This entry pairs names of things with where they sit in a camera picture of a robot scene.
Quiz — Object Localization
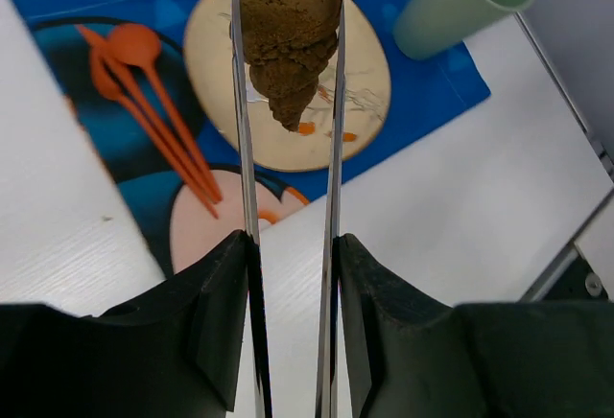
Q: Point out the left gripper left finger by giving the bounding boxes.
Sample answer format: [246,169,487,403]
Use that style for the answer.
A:
[1,231,248,417]

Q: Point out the orange knife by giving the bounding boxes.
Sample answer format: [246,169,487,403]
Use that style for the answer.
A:
[76,24,218,217]

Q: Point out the green cup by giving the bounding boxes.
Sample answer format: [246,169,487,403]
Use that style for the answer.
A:
[392,0,533,60]

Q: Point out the metal tongs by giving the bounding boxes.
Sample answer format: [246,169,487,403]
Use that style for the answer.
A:
[230,0,346,417]

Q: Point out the orange spoon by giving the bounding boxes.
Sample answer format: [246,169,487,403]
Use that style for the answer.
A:
[107,23,223,202]

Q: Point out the blue placemat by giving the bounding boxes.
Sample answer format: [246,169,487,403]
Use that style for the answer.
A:
[12,0,490,274]

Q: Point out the beige decorated plate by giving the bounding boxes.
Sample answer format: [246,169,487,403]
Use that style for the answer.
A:
[183,0,391,172]

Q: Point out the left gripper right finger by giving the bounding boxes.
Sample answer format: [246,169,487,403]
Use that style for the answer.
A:
[335,234,613,417]

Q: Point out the dark brown bread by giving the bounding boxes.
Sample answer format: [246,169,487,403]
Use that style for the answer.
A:
[240,0,342,132]

